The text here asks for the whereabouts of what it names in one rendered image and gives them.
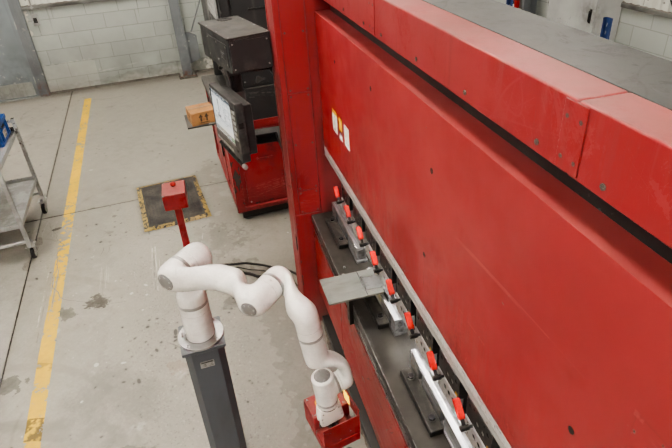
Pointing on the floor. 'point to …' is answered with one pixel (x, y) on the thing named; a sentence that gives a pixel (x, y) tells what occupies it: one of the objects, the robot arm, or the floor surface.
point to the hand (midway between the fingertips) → (333, 426)
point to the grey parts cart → (18, 195)
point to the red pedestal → (174, 191)
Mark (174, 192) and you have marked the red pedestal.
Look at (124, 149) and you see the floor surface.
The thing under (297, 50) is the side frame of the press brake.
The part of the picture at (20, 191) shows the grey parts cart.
